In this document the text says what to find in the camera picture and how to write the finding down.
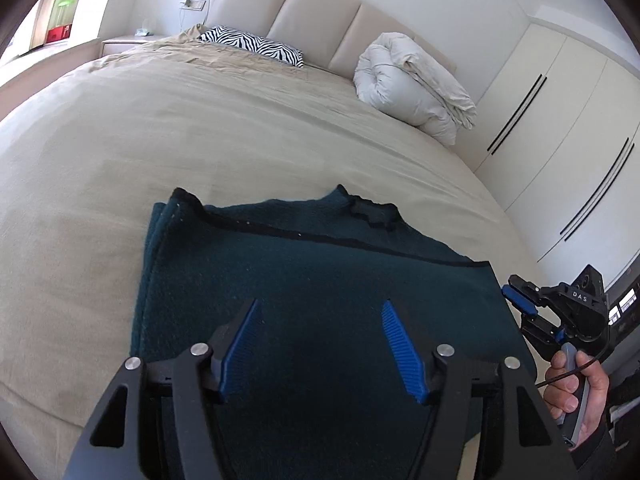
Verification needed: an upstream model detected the dark teal knit sweater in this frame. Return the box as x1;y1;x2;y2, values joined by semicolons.
130;188;536;479

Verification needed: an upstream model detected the person's right hand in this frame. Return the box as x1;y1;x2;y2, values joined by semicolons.
544;361;610;450

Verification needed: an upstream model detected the beige bed with sheet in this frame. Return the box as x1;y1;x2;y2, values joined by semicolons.
1;35;544;479

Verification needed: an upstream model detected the folded white duvet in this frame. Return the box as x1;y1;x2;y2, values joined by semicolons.
354;32;477;148

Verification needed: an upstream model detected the zebra print pillow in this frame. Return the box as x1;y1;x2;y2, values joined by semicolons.
198;25;304;68

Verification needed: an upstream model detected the white bedside table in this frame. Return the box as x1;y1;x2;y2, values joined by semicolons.
99;35;164;58

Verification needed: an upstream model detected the beige padded headboard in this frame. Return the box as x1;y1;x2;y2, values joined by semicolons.
205;0;456;79

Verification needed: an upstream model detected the red box on shelf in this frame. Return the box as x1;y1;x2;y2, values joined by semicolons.
46;24;72;44

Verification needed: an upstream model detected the black cable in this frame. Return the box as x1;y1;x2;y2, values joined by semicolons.
534;328;614;388

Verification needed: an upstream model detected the white wardrobe with black handles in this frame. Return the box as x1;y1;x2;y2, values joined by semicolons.
456;24;639;286

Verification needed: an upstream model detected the wall power socket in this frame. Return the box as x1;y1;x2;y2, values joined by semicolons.
179;0;206;12

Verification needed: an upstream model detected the white wall shelf unit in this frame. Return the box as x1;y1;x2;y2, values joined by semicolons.
29;0;101;51

